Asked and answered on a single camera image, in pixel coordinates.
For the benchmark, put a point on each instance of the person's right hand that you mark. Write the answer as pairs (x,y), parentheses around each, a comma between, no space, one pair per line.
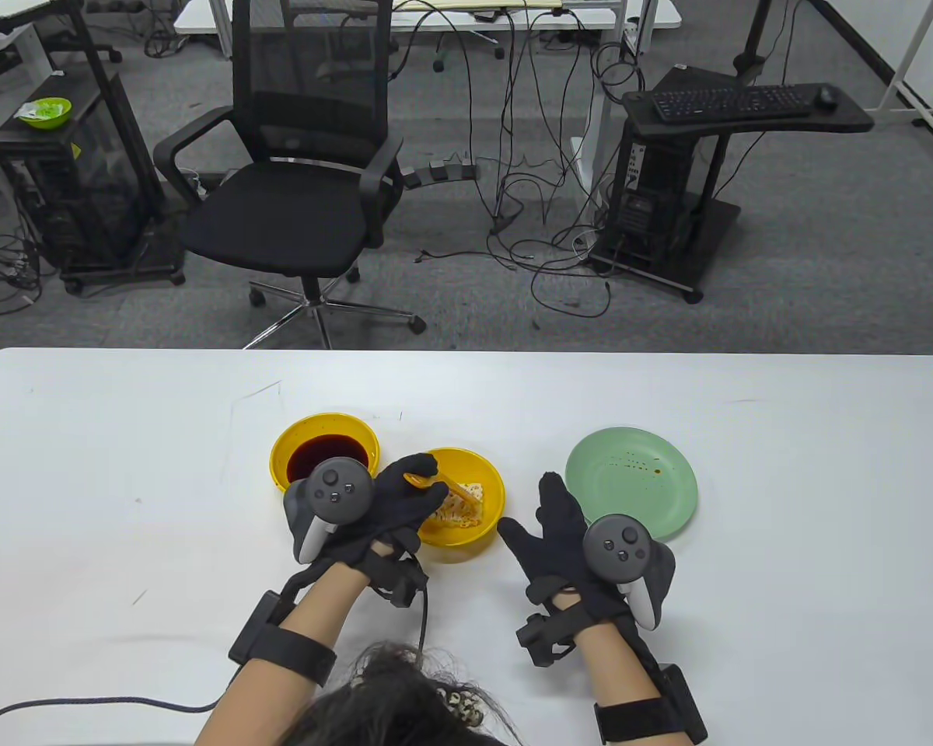
(556,552)

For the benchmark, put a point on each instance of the person's left hand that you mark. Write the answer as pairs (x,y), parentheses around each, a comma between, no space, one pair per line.
(396,505)

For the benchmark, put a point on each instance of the orange plastic brush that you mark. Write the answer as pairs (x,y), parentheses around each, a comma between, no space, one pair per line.
(420,480)

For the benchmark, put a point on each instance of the rectangular puffed rice cake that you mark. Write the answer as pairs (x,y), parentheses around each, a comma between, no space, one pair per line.
(455,517)

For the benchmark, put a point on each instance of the yellow rice cake bowl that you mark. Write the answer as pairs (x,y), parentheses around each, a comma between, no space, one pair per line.
(459,536)

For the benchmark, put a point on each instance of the dark soy sauce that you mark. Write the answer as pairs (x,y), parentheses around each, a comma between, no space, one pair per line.
(326,449)

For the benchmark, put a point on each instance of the person's left forearm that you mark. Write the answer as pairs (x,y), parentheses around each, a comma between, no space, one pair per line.
(319,606)

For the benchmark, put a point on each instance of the person's right forearm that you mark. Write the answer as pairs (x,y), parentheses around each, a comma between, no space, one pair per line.
(614,668)

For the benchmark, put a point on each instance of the yellow soy sauce bowl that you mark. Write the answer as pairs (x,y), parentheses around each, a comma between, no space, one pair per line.
(311,427)

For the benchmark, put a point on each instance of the green round plate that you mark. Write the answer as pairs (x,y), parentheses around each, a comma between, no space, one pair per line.
(630,482)

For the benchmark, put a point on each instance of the black mesh office chair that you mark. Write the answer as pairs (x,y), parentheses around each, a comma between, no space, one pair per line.
(280,210)

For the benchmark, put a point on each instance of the grey power strip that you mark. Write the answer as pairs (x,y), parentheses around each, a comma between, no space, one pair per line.
(443,171)

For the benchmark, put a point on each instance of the black rolling workstation cart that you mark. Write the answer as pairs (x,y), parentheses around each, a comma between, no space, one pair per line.
(669,194)

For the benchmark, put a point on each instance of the black rolling computer stand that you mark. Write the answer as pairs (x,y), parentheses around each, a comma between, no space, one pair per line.
(85,194)

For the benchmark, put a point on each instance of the black keyboard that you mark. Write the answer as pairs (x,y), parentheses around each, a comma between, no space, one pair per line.
(731,102)

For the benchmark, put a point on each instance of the small green bowl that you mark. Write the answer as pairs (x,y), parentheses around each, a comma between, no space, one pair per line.
(47,113)

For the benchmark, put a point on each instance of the black computer mouse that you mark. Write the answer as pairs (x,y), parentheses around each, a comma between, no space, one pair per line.
(828,95)

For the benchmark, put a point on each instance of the black chair base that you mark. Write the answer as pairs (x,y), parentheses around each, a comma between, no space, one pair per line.
(15,66)

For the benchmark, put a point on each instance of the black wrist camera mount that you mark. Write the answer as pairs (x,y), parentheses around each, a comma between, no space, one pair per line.
(540,641)
(400,579)

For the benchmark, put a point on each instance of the white metal frame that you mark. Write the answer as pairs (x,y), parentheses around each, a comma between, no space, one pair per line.
(913,47)

